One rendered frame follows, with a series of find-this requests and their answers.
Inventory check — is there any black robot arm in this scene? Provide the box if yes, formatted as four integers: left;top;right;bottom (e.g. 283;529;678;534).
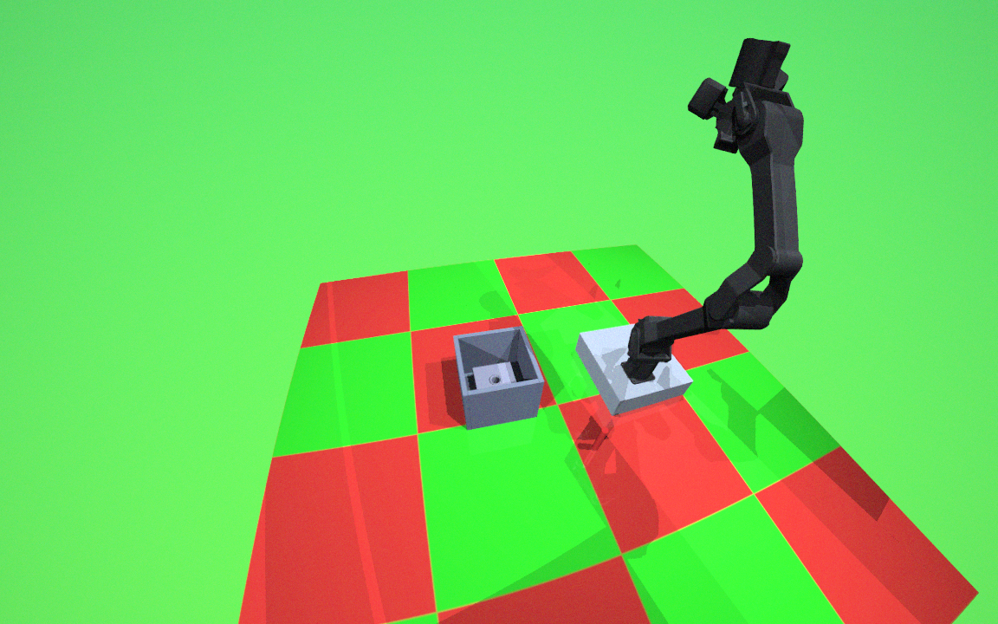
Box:
620;38;804;385

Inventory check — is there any red peg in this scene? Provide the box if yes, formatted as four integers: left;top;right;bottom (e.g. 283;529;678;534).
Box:
592;426;608;451

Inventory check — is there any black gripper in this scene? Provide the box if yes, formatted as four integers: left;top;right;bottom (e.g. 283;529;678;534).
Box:
687;78;728;120

